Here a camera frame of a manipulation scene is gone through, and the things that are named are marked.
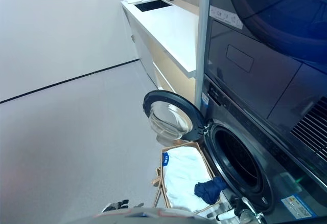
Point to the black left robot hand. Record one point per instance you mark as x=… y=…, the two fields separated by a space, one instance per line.
x=120 y=204

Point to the navy blue garment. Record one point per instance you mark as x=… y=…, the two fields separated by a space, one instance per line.
x=208 y=187

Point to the wicker laundry basket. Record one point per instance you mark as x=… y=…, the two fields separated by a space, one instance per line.
x=159 y=180

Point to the white basket liner cloth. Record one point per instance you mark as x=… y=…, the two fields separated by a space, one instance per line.
x=182 y=173

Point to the round washing machine door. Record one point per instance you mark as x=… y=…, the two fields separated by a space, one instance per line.
x=168 y=116

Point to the dark grey washing machine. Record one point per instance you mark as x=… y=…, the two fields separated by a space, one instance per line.
x=276 y=162

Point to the grey robot torso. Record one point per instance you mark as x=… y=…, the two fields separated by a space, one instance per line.
x=138 y=216

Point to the blue fabric label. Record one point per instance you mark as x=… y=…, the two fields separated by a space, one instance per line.
x=165 y=158

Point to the white counter cabinet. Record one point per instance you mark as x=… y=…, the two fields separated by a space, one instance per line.
x=168 y=37

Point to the white blue energy sticker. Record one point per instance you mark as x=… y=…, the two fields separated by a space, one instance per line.
x=297 y=207

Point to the dark grey dryer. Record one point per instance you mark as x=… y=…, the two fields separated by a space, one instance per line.
x=255 y=55

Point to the black sink basin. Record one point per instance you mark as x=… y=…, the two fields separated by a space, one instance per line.
x=152 y=5

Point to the white folded cloth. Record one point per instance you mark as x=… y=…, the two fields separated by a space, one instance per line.
x=135 y=0

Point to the white instruction sticker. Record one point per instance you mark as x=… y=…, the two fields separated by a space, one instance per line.
x=226 y=15

